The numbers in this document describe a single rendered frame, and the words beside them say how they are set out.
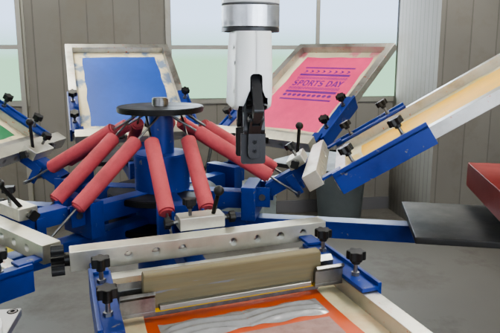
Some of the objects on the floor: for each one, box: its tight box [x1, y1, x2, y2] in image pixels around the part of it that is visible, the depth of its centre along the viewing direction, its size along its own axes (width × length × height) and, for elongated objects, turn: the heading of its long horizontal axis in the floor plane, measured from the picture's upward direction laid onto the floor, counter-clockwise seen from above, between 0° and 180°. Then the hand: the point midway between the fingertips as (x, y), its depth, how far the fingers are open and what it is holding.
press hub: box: [107, 97, 217, 269], centre depth 201 cm, size 40×40×135 cm
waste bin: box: [316, 150, 365, 219], centre depth 477 cm, size 48×48×61 cm
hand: (250, 146), depth 71 cm, fingers open, 4 cm apart
